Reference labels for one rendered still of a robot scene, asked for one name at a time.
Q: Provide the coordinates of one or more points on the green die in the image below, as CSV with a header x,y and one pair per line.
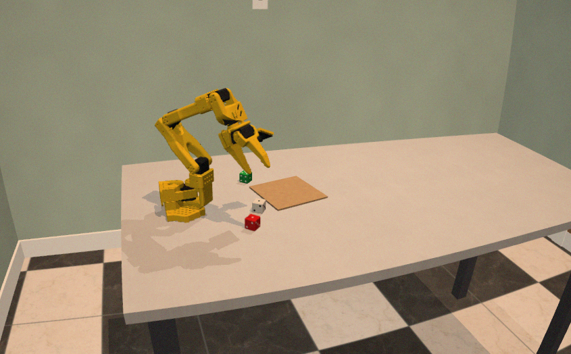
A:
x,y
245,177

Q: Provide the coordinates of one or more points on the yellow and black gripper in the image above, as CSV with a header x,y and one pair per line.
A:
x,y
241,135

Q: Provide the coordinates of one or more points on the tan flat mat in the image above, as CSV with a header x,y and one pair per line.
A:
x,y
287,192

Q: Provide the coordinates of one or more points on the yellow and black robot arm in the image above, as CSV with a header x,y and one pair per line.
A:
x,y
175,193

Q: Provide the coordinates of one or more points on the red die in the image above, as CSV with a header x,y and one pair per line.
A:
x,y
252,222

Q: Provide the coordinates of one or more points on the white die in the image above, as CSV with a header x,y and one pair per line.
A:
x,y
259,205

